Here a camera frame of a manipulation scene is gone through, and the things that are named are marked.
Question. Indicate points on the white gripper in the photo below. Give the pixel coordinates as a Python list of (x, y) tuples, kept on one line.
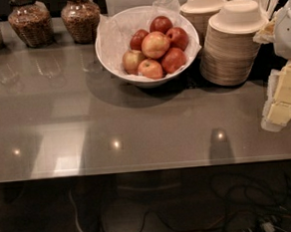
[(288, 33)]

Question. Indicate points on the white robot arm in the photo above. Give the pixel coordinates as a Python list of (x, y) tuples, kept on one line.
[(282, 32)]

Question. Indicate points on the red apple lower right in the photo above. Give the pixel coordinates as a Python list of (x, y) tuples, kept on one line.
[(173, 60)]

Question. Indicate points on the yellow red apple front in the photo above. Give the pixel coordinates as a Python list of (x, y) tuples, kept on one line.
[(151, 69)]

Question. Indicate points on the yellow red apple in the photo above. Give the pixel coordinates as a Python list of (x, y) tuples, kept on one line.
[(151, 69), (155, 45)]

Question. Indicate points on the yellow red apple centre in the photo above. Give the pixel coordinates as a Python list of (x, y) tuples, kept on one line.
[(155, 45)]

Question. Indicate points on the white bowl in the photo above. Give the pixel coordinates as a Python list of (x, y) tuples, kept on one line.
[(144, 82)]

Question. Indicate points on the dark red apple top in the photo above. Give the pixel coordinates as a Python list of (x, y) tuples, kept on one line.
[(160, 23)]

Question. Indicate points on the dark red apple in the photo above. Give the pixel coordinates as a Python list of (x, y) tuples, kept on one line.
[(137, 39), (160, 23)]

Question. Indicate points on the yellow green apple left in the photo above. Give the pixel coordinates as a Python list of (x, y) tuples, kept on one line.
[(131, 60)]

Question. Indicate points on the dark red apple left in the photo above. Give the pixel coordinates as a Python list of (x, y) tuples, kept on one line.
[(137, 39)]

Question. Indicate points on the rear stack of paper bowls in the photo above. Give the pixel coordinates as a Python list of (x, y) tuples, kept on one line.
[(198, 13)]

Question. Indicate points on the white power adapter on floor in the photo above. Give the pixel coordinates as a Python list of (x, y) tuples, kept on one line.
[(267, 227)]

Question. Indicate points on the right glass snack jar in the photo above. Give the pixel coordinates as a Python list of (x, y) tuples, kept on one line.
[(81, 18)]

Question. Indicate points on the middle glass snack jar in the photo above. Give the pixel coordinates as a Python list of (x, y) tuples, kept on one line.
[(32, 22)]

